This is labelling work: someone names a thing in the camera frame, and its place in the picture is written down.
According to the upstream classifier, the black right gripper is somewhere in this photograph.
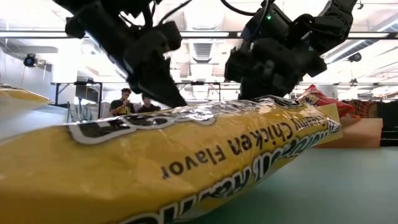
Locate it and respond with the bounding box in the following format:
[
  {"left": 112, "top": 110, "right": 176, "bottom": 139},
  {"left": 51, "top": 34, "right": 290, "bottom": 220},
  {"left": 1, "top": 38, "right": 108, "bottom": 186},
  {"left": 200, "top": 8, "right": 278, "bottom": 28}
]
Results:
[{"left": 223, "top": 39, "right": 328, "bottom": 101}]

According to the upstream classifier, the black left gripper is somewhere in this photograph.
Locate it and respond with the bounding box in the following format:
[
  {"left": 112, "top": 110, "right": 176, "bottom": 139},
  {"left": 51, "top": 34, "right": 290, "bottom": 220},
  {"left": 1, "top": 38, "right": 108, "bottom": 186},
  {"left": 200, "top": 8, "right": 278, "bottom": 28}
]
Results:
[{"left": 123, "top": 29, "right": 188, "bottom": 109}]

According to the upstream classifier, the orange Maruchan noodle pack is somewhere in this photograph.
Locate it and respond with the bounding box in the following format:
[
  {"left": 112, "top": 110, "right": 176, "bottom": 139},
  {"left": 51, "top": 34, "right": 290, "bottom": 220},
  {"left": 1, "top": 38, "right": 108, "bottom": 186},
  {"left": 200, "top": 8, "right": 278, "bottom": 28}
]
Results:
[{"left": 297, "top": 83, "right": 357, "bottom": 121}]

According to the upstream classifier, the yellow Maruchan noodle pack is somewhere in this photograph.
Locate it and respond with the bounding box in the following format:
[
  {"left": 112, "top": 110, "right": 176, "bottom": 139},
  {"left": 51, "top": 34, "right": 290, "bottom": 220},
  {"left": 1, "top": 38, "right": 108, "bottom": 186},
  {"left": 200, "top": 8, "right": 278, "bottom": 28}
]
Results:
[
  {"left": 0, "top": 95, "right": 344, "bottom": 224},
  {"left": 0, "top": 83, "right": 53, "bottom": 108}
]

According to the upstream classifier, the person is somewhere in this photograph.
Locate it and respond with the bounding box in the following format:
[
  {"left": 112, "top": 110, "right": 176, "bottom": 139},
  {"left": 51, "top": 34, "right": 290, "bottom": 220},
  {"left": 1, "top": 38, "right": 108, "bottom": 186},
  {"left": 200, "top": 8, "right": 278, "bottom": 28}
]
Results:
[
  {"left": 136, "top": 94, "right": 162, "bottom": 114},
  {"left": 109, "top": 88, "right": 136, "bottom": 117}
]

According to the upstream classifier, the patterned orange fabric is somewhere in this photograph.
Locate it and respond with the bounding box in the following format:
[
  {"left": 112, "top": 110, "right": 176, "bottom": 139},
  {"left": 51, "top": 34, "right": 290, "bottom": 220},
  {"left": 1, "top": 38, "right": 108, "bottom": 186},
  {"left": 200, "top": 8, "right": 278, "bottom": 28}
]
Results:
[{"left": 343, "top": 99, "right": 379, "bottom": 119}]

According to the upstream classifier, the orange plastic bin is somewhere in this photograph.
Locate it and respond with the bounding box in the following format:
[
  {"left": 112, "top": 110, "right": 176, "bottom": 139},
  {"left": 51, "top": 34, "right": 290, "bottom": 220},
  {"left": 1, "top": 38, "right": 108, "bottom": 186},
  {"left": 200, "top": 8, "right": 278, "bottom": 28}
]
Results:
[{"left": 313, "top": 116, "right": 384, "bottom": 149}]

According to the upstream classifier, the clear plastic bin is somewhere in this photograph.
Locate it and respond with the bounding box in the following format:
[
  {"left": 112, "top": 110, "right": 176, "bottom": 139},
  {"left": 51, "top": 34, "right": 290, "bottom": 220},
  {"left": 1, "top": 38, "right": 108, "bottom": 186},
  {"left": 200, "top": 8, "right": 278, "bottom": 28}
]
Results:
[{"left": 0, "top": 102, "right": 70, "bottom": 141}]

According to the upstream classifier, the green table mat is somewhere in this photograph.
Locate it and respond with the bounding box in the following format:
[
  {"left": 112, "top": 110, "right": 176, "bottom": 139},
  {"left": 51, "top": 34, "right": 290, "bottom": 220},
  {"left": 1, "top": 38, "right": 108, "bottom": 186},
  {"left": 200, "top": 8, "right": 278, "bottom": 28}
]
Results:
[{"left": 183, "top": 145, "right": 398, "bottom": 224}]

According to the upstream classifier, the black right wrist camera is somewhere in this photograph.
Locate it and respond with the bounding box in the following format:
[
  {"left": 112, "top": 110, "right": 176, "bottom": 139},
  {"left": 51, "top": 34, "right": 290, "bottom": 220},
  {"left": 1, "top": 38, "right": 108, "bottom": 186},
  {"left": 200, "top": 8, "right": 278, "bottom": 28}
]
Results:
[{"left": 240, "top": 3, "right": 296, "bottom": 44}]

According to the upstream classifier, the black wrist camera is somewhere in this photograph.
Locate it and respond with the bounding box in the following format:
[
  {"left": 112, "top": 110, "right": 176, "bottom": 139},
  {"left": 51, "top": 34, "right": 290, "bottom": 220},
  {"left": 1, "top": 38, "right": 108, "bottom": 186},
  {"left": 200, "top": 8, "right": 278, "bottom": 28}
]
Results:
[
  {"left": 148, "top": 20, "right": 184, "bottom": 53},
  {"left": 240, "top": 3, "right": 296, "bottom": 44}
]

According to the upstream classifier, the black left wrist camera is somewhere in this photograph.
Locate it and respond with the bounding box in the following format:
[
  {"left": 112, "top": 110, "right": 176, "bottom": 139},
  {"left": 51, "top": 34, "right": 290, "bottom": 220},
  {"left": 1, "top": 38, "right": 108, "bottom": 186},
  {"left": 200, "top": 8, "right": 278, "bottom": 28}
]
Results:
[{"left": 148, "top": 20, "right": 184, "bottom": 53}]

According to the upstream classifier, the ribbed silver air duct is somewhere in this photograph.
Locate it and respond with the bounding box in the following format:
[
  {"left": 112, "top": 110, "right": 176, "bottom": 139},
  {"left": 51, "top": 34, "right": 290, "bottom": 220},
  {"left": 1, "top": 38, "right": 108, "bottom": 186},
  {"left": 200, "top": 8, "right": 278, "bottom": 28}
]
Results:
[{"left": 190, "top": 40, "right": 216, "bottom": 64}]

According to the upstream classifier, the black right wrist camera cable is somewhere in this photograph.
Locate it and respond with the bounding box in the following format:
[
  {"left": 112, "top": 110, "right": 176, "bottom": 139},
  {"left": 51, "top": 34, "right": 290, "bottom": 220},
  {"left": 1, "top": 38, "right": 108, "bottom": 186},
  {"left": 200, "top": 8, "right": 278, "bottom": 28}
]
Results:
[{"left": 220, "top": 0, "right": 271, "bottom": 17}]

